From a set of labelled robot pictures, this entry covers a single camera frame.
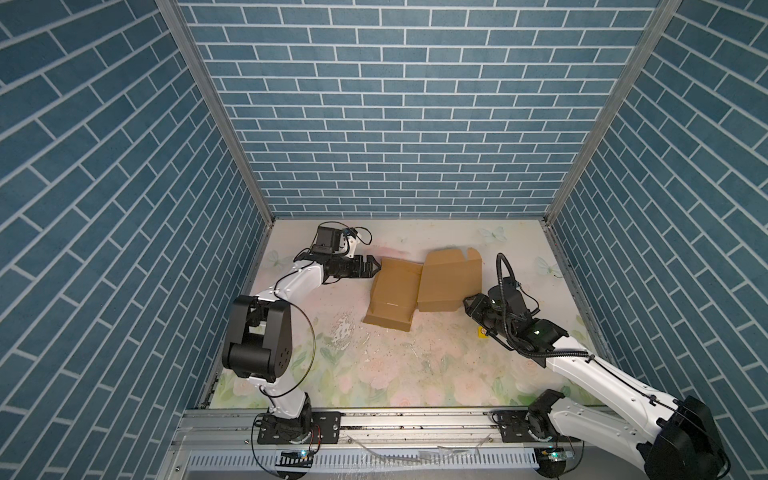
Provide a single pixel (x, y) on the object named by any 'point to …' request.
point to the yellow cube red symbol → (482, 333)
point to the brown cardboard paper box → (440, 284)
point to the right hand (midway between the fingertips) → (463, 299)
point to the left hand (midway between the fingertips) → (368, 266)
